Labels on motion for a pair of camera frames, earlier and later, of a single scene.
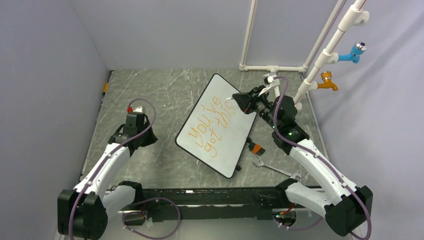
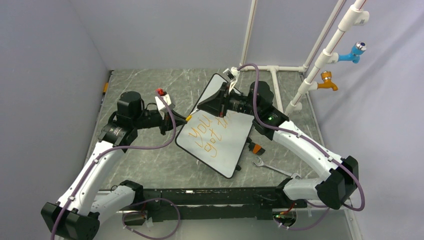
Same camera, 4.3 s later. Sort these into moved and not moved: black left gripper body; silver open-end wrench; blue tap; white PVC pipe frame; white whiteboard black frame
Moved: black left gripper body
Not moved: white PVC pipe frame; silver open-end wrench; white whiteboard black frame; blue tap
